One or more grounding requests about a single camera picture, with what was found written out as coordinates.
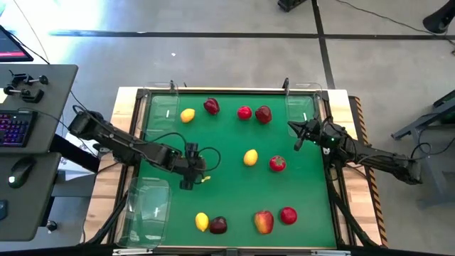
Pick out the clear plastic basket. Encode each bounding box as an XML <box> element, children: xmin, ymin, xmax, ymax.
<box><xmin>117</xmin><ymin>176</ymin><xmax>173</xmax><ymax>249</ymax></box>
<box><xmin>144</xmin><ymin>82</ymin><xmax>181</xmax><ymax>138</ymax></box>
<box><xmin>284</xmin><ymin>82</ymin><xmax>324</xmax><ymax>138</ymax></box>

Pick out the yellow black hazard strip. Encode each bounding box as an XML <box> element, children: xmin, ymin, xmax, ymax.
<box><xmin>351</xmin><ymin>95</ymin><xmax>388</xmax><ymax>246</ymax></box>

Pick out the black round floor base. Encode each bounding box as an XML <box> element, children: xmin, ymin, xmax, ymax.
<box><xmin>422</xmin><ymin>0</ymin><xmax>455</xmax><ymax>35</ymax></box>

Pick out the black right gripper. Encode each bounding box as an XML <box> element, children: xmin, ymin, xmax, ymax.
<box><xmin>287</xmin><ymin>105</ymin><xmax>328</xmax><ymax>152</ymax></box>

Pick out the red yellow apple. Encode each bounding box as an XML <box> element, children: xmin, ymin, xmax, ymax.
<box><xmin>254</xmin><ymin>210</ymin><xmax>275</xmax><ymax>235</ymax></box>

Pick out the computer monitor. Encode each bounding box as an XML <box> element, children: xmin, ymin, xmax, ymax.
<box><xmin>0</xmin><ymin>24</ymin><xmax>35</xmax><ymax>63</ymax></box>

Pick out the silver metal bracket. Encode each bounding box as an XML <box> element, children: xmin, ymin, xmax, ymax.
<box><xmin>112</xmin><ymin>248</ymin><xmax>154</xmax><ymax>256</ymax></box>
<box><xmin>311</xmin><ymin>250</ymin><xmax>352</xmax><ymax>256</ymax></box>

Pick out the black clamp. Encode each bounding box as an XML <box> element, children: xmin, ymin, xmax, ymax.
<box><xmin>9</xmin><ymin>70</ymin><xmax>50</xmax><ymax>87</ymax></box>
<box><xmin>3</xmin><ymin>85</ymin><xmax>46</xmax><ymax>104</ymax></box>

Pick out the black computer mouse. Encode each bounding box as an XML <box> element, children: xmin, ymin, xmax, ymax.
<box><xmin>7</xmin><ymin>156</ymin><xmax>36</xmax><ymax>189</ymax></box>

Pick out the black floor stand base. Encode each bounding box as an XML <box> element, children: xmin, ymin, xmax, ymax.
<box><xmin>277</xmin><ymin>0</ymin><xmax>309</xmax><ymax>13</ymax></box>

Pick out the red tomato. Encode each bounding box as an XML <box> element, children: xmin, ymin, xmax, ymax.
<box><xmin>269</xmin><ymin>155</ymin><xmax>287</xmax><ymax>173</ymax></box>
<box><xmin>237</xmin><ymin>105</ymin><xmax>253</xmax><ymax>121</ymax></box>
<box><xmin>280</xmin><ymin>206</ymin><xmax>298</xmax><ymax>225</ymax></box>

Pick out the backlit keyboard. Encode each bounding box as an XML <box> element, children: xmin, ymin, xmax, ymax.
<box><xmin>0</xmin><ymin>110</ymin><xmax>38</xmax><ymax>148</ymax></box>

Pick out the grey desk top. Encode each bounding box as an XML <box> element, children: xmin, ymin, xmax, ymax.
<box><xmin>0</xmin><ymin>151</ymin><xmax>62</xmax><ymax>242</ymax></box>
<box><xmin>0</xmin><ymin>63</ymin><xmax>79</xmax><ymax>154</ymax></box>

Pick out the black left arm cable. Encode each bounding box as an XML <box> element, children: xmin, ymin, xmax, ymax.
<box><xmin>140</xmin><ymin>132</ymin><xmax>222</xmax><ymax>186</ymax></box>

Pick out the orange-tinted yellow lemon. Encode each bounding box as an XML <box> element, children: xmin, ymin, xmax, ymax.
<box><xmin>243</xmin><ymin>149</ymin><xmax>259</xmax><ymax>167</ymax></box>

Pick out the grey metal cart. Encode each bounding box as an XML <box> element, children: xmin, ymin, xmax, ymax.
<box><xmin>390</xmin><ymin>90</ymin><xmax>455</xmax><ymax>209</ymax></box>

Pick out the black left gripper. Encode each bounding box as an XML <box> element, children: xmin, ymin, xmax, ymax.
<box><xmin>173</xmin><ymin>142</ymin><xmax>208</xmax><ymax>191</ymax></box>

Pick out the green table mat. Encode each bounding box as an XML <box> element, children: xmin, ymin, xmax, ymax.
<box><xmin>136</xmin><ymin>92</ymin><xmax>337</xmax><ymax>249</ymax></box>

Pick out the black table frame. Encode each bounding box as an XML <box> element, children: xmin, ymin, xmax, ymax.
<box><xmin>85</xmin><ymin>87</ymin><xmax>383</xmax><ymax>250</ymax></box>

